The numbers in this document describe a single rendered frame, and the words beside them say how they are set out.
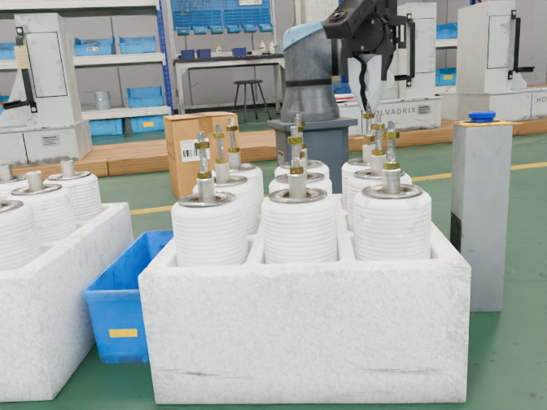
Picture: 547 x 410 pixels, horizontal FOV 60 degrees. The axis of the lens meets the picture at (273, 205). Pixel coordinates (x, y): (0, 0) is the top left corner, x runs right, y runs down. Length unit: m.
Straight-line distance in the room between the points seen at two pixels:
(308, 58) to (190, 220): 0.68
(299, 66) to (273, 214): 0.65
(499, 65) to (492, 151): 2.56
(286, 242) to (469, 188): 0.34
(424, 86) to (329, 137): 1.94
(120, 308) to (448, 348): 0.45
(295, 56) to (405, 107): 1.81
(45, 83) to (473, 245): 2.26
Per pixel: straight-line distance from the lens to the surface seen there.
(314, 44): 1.18
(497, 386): 0.71
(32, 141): 2.66
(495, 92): 3.29
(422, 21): 3.07
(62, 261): 0.75
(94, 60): 5.24
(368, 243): 0.60
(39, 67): 2.69
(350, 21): 0.76
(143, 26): 9.00
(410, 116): 2.96
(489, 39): 3.31
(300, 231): 0.57
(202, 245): 0.59
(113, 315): 0.75
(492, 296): 0.88
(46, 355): 0.72
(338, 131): 1.18
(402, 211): 0.58
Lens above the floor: 0.39
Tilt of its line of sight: 14 degrees down
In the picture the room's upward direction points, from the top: 4 degrees counter-clockwise
